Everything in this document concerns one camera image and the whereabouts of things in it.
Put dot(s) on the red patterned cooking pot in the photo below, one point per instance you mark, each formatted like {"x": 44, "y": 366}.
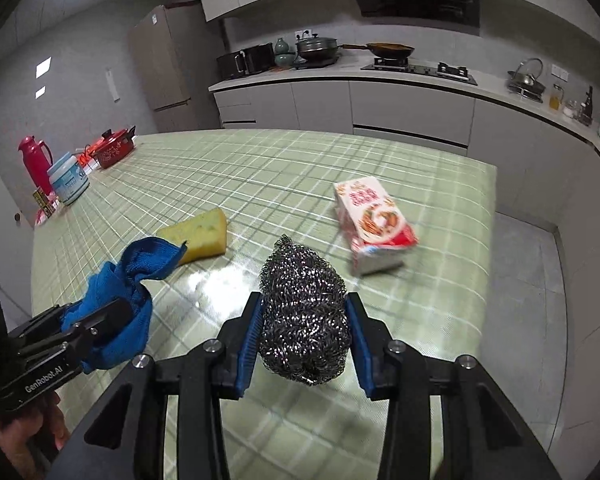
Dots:
{"x": 112, "y": 150}

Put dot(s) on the kitchen counter with cabinets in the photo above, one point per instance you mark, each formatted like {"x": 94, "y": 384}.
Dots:
{"x": 405, "y": 105}

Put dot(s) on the grey refrigerator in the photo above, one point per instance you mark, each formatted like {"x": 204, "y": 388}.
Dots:
{"x": 162, "y": 60}

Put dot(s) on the yellow sponge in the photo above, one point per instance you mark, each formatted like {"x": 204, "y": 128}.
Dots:
{"x": 200, "y": 240}

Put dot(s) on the teal ceramic jar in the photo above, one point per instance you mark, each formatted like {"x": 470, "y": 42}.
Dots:
{"x": 284, "y": 52}

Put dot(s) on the white square wall panel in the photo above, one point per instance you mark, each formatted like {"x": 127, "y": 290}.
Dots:
{"x": 39, "y": 92}
{"x": 43, "y": 67}

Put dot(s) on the grey pot with lid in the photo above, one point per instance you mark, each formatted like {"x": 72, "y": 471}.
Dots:
{"x": 317, "y": 47}

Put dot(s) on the yellow and black box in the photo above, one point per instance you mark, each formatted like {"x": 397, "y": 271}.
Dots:
{"x": 44, "y": 200}

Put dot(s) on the blue microfibre cloth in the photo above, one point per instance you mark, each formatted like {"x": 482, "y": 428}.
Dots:
{"x": 130, "y": 270}

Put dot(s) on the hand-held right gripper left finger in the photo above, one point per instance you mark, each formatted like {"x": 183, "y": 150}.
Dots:
{"x": 250, "y": 345}

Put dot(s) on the person's left hand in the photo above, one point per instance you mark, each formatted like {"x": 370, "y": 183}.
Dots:
{"x": 55, "y": 422}

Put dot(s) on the steel kettle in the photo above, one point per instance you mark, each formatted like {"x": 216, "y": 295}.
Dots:
{"x": 525, "y": 80}

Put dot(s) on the red and white snack box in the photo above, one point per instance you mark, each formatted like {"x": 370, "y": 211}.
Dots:
{"x": 375, "y": 220}

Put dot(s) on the white and blue tub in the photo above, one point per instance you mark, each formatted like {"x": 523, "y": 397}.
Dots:
{"x": 69, "y": 180}

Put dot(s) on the orange packet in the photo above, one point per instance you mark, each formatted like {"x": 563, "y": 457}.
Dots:
{"x": 87, "y": 156}

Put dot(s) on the dark glass bottle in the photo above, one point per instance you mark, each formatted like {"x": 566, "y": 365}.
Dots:
{"x": 586, "y": 110}

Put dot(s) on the red thermos jug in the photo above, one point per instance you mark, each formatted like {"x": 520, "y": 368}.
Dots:
{"x": 35, "y": 160}

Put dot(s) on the glass of yellow liquid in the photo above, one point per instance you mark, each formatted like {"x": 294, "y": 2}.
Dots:
{"x": 556, "y": 100}

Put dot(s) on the black gas stove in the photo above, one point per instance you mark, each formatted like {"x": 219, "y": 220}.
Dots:
{"x": 420, "y": 72}

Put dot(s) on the black wok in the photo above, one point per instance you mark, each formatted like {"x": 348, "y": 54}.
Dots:
{"x": 390, "y": 51}

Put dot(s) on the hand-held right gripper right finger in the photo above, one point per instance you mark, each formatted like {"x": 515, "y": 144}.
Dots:
{"x": 361, "y": 350}

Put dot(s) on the small white jar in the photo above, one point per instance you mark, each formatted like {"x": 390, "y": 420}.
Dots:
{"x": 570, "y": 109}

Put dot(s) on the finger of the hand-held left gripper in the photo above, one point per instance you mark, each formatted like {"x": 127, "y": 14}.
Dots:
{"x": 37, "y": 330}
{"x": 105, "y": 322}

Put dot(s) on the steel wool scourer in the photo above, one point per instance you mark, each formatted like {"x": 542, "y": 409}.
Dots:
{"x": 305, "y": 310}

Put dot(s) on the black microwave oven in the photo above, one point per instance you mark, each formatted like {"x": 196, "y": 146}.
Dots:
{"x": 247, "y": 60}

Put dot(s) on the white wall strip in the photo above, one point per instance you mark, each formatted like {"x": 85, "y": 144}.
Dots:
{"x": 113, "y": 85}

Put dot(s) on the white wall outlet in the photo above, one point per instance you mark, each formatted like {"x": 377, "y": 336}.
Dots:
{"x": 560, "y": 72}
{"x": 303, "y": 35}

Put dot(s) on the green plaid tablecloth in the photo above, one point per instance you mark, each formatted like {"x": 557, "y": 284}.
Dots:
{"x": 280, "y": 175}

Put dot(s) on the black induction cooker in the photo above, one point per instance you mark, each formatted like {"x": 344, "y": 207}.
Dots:
{"x": 315, "y": 63}

